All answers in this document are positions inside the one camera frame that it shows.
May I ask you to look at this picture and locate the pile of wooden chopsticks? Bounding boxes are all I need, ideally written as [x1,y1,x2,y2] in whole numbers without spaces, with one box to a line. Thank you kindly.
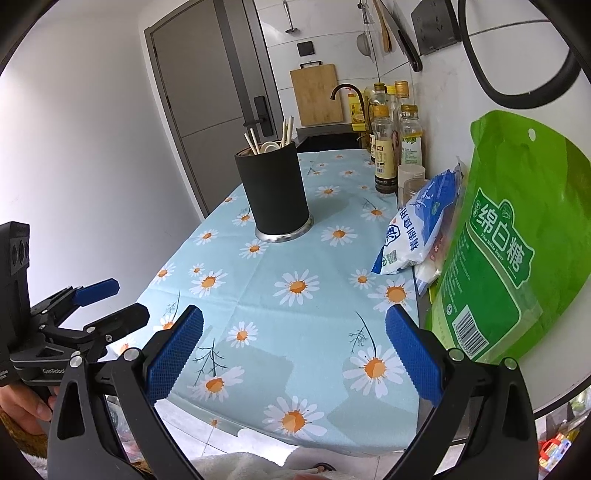
[244,116,294,155]

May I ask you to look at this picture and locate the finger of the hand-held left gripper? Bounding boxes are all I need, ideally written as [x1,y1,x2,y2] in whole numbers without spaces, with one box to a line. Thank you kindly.
[31,278,120,326]
[46,302,151,364]

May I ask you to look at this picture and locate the black utensil holder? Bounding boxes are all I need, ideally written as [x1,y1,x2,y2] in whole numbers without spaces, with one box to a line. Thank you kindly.
[235,141,314,243]

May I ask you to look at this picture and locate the black door lock handle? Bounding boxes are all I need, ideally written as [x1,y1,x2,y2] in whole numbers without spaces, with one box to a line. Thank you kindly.
[243,95,273,137]

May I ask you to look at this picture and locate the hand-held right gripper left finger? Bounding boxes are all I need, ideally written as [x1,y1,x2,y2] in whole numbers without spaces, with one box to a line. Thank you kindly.
[48,305,205,480]

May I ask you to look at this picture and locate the clear spice jar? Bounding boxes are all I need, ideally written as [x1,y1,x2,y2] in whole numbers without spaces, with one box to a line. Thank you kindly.
[403,179,432,209]

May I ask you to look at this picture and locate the hanging black handle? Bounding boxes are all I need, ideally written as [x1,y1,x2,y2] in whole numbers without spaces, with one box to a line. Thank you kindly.
[383,0,424,72]

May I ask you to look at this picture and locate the green label bottle yellow cap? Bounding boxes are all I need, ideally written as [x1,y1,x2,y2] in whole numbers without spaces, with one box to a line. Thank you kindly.
[398,104,424,168]

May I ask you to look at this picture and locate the wooden cutting board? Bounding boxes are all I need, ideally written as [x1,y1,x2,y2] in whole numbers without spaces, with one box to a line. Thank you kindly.
[290,60,345,127]

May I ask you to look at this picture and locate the dark steel sink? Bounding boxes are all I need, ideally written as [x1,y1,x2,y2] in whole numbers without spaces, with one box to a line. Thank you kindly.
[295,124,370,153]

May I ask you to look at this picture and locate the hanging wooden spatula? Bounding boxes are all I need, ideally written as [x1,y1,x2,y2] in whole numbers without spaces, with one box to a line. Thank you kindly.
[372,0,393,53]

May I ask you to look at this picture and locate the tall glass bottle yellow cap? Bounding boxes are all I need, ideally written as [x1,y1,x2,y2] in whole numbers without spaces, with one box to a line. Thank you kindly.
[392,80,411,139]
[368,82,391,162]

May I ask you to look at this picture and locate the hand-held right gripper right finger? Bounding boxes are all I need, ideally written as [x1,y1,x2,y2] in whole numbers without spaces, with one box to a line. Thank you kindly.
[385,304,541,480]

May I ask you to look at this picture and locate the black faucet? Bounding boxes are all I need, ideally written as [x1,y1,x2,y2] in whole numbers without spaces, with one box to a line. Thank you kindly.
[330,83,370,151]

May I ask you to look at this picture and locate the amber sauce bottle yellow cap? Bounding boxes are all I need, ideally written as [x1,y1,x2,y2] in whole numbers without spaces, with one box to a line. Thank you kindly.
[372,105,399,195]

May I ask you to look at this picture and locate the clear bag white granules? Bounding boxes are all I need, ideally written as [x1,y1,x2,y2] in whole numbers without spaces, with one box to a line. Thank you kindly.
[413,240,446,296]

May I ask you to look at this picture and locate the blue and white salt bag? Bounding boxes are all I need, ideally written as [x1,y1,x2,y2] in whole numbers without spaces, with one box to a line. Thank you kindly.
[372,161,468,276]

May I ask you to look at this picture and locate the colourful small packet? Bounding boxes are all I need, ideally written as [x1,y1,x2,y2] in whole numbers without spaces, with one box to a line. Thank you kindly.
[538,431,573,464]

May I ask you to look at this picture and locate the hanging metal strainer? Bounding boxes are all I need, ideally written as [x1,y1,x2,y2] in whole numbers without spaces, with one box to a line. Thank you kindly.
[355,0,376,60]

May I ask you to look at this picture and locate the black rubber hose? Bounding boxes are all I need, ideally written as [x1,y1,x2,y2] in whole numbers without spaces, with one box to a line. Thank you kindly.
[457,0,581,110]

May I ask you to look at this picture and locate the grey door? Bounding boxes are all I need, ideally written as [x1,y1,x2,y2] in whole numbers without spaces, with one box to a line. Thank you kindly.
[144,0,284,217]

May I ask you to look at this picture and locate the black wall socket panel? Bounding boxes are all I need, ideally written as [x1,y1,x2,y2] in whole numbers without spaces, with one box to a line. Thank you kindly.
[411,0,462,56]

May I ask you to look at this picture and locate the green sugar bag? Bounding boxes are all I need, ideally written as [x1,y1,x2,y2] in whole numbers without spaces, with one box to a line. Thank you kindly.
[425,110,591,363]

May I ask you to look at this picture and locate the person's left hand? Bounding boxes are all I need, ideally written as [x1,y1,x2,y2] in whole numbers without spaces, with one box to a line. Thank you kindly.
[0,385,62,435]

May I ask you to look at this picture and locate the yellow cooking oil jug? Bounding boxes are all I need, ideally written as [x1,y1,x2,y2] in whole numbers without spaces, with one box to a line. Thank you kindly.
[348,92,370,131]

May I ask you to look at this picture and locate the blue daisy tablecloth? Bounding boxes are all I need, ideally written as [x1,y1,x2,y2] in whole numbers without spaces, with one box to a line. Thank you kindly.
[136,148,421,457]

